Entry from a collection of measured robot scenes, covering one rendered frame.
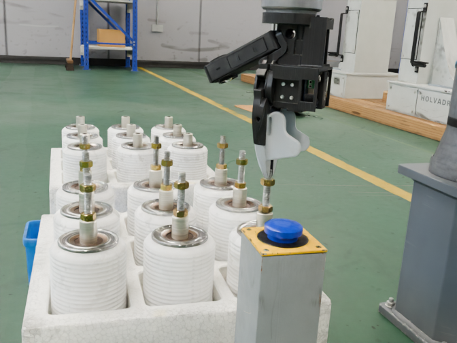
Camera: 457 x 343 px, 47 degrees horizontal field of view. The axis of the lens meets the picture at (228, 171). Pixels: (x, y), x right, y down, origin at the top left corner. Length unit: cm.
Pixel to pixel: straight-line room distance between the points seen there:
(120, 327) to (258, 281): 21
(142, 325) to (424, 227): 54
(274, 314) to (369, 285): 69
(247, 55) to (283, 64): 5
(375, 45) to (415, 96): 88
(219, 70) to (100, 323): 35
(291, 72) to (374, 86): 355
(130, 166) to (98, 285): 57
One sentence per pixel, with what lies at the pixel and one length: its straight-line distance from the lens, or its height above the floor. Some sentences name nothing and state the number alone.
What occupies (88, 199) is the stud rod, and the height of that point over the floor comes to 31.
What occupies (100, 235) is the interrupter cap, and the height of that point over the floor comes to 25.
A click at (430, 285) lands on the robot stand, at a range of 100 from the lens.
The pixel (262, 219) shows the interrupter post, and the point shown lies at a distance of 73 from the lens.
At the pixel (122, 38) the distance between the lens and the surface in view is 664.
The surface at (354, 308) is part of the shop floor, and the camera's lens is 112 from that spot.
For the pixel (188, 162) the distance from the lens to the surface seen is 123.
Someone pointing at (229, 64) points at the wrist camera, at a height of 48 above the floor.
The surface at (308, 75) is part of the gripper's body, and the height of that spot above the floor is 47.
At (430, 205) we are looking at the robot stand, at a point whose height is 25.
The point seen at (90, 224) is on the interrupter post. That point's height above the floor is 28.
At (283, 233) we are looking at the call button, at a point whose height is 33.
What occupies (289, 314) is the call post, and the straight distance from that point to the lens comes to 56.
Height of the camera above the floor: 52
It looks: 15 degrees down
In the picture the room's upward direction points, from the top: 3 degrees clockwise
